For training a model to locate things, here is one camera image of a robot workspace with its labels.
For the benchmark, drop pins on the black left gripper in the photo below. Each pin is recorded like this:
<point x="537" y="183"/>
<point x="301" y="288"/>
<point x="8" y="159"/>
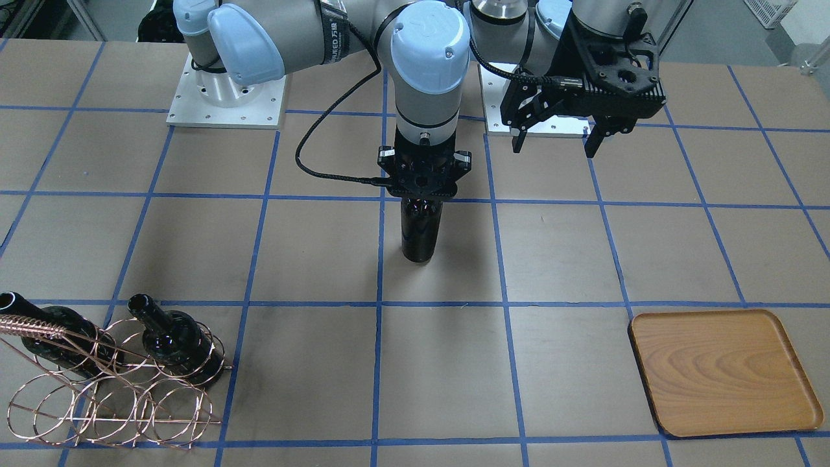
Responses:
<point x="573" y="57"/>

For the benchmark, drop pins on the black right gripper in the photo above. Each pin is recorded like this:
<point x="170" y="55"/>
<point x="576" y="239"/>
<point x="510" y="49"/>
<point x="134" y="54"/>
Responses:
<point x="387" y="161"/>

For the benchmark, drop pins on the dark wine bottle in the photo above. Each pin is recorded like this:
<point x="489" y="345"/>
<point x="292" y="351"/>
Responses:
<point x="420" y="220"/>
<point x="176" y="341"/>

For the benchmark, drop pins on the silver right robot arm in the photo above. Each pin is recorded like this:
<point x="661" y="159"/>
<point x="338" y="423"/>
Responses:
<point x="424" y="46"/>

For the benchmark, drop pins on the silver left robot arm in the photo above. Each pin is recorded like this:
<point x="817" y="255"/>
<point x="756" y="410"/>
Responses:
<point x="494" y="24"/>

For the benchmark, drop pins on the wooden tray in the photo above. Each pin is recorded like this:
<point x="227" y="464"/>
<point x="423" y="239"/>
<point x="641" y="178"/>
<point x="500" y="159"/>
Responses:
<point x="723" y="372"/>

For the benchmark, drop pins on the copper wire bottle basket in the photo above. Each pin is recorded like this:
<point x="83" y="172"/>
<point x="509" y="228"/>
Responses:
<point x="129" y="405"/>

